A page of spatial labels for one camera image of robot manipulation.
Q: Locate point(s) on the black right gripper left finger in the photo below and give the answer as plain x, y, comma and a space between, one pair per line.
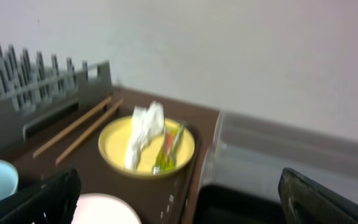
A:
52, 200

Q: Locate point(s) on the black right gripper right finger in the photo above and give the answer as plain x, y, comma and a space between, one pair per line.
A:
306, 201

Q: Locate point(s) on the white pink bowl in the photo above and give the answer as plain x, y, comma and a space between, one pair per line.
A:
103, 208

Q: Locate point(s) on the green orange snack wrapper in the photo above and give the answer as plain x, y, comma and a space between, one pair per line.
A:
166, 158

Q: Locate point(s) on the white napkin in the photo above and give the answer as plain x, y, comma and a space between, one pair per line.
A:
147, 123

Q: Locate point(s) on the black waste tray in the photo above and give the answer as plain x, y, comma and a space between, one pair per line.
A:
221, 205

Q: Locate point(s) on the clear plastic bin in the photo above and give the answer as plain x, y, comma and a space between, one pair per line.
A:
248, 154

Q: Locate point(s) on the yellow plate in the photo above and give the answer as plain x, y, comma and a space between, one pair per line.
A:
113, 143

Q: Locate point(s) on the dark brown serving tray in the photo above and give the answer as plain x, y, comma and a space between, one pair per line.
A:
163, 200

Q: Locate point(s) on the grey plastic dish rack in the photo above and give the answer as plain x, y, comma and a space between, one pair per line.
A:
34, 95

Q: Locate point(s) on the left wooden chopstick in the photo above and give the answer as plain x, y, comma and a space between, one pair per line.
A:
71, 127

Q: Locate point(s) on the wooden chopstick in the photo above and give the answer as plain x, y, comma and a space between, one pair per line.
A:
71, 127
88, 132

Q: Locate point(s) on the right wooden chopstick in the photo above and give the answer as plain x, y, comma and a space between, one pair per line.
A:
88, 132

